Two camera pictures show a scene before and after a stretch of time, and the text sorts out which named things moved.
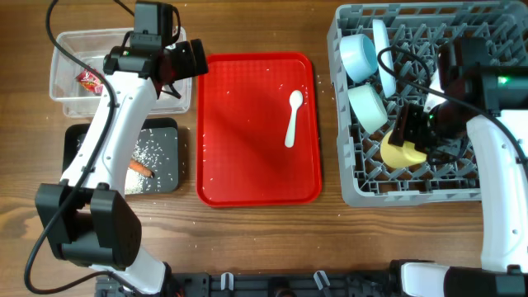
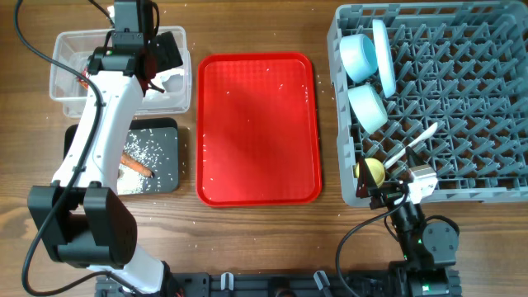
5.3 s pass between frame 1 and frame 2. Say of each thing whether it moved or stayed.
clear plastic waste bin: stayed
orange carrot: stayed
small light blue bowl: stayed
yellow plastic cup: moved
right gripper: moved
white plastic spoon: moved
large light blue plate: stayed
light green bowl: stayed
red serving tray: stayed
